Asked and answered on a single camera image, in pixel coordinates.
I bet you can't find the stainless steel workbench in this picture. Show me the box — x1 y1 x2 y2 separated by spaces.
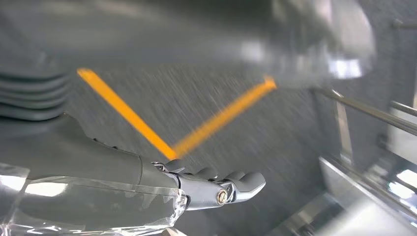
270 18 417 236

